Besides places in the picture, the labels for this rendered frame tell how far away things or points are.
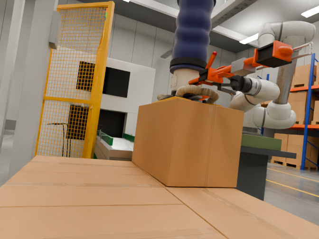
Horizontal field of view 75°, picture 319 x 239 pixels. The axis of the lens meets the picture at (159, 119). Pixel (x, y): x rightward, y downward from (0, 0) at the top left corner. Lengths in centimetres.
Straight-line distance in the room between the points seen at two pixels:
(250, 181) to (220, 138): 74
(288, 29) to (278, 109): 54
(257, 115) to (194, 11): 91
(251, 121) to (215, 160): 76
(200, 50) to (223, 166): 64
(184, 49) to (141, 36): 1050
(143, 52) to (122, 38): 127
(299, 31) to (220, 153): 95
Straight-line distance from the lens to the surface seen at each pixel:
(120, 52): 1112
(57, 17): 238
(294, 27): 166
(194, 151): 100
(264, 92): 120
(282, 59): 77
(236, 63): 88
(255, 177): 176
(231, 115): 112
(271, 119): 177
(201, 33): 128
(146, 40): 1175
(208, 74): 101
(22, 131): 225
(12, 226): 61
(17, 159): 228
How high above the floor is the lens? 80
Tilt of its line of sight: 3 degrees up
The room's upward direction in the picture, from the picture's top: 7 degrees clockwise
